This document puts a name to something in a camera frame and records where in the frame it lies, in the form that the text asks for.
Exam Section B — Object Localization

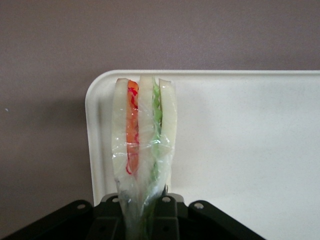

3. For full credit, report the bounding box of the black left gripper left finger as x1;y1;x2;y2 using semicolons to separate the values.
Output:
92;194;126;240

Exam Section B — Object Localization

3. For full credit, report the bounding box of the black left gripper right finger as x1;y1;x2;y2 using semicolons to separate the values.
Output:
149;192;188;240

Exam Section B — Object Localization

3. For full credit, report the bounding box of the triangle sandwich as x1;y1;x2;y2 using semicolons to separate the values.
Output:
110;75;179;240

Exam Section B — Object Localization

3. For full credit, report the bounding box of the cream plastic tray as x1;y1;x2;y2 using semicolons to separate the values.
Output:
84;69;320;240

